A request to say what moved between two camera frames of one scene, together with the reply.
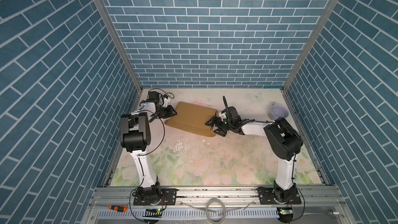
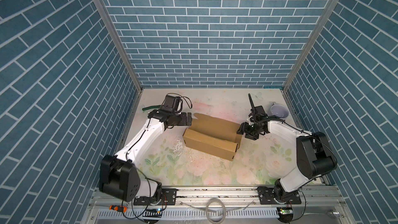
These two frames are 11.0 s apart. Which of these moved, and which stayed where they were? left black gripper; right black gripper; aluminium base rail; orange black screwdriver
Moved: left black gripper; right black gripper
Stayed: orange black screwdriver; aluminium base rail
